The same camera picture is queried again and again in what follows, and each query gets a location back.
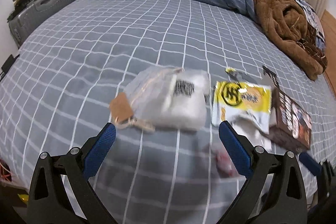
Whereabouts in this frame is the grey checked bed sheet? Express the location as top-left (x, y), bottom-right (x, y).
top-left (0, 0), bottom-right (336, 214)

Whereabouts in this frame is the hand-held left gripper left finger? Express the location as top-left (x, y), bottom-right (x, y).
top-left (28, 122), bottom-right (116, 224)

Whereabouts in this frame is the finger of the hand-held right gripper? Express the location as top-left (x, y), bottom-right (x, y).
top-left (299, 153), bottom-right (323, 175)

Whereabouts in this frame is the dark brown patterned cloth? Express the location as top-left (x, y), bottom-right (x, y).
top-left (299, 22), bottom-right (328, 67)

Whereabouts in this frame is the brown snack box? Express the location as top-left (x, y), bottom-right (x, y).
top-left (262, 86), bottom-right (313, 153)

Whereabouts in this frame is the clear plastic bag with red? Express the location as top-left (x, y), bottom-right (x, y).
top-left (210, 144), bottom-right (239, 178)

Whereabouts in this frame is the grey suitcase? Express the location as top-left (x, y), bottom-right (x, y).
top-left (8, 0), bottom-right (76, 47)

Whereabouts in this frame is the small green wrapper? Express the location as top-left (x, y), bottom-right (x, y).
top-left (225, 67), bottom-right (252, 83)

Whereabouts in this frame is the yellow snack wrapper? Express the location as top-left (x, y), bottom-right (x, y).
top-left (211, 81), bottom-right (273, 135)

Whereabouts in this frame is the black charger with cable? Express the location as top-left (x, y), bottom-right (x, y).
top-left (0, 54), bottom-right (20, 80)

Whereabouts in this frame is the printed pillow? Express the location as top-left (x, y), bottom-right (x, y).
top-left (291, 0), bottom-right (326, 48)

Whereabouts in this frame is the black leaflet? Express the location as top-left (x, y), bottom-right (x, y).
top-left (262, 65), bottom-right (280, 90)

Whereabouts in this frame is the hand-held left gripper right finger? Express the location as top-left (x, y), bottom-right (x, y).
top-left (218, 120), bottom-right (309, 224)

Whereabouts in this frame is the orange cable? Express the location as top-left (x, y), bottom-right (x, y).
top-left (0, 160), bottom-right (12, 182)

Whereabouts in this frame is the brown fleece blanket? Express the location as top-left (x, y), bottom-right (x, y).
top-left (245, 0), bottom-right (328, 81)

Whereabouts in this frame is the clear plastic bag with tag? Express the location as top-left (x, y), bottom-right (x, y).
top-left (109, 65), bottom-right (210, 132)

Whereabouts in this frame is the wooden headboard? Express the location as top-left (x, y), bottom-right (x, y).
top-left (319, 9), bottom-right (336, 98)

